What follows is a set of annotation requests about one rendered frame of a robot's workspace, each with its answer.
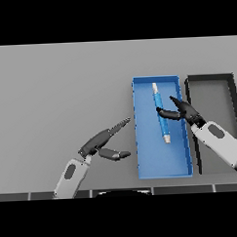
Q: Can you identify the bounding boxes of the blue bin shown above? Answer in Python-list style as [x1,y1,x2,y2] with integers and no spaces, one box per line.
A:
[131,73,194,181]

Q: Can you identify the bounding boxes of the dark grey bin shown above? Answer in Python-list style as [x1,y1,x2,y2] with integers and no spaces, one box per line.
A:
[184,72,237,176]

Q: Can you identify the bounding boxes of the blue pipe with pale ends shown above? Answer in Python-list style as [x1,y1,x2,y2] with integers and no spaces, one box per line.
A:
[151,81,173,145]

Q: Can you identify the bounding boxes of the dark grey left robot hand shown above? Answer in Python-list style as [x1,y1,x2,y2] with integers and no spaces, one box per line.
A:
[76,116,133,164]

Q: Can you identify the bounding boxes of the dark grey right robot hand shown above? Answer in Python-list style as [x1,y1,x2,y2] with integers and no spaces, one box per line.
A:
[155,94,207,130]

